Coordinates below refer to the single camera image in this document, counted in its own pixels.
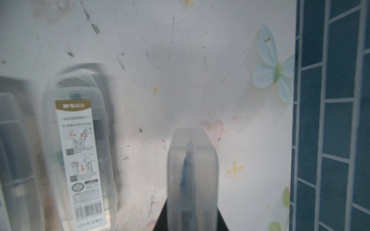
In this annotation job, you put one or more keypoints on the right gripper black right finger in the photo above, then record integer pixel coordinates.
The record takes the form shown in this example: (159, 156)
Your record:
(221, 225)

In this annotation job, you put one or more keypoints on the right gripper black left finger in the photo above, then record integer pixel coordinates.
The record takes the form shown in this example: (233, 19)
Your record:
(161, 224)

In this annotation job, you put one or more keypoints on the clear compass set case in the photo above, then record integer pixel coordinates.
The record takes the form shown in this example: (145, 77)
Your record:
(21, 208)

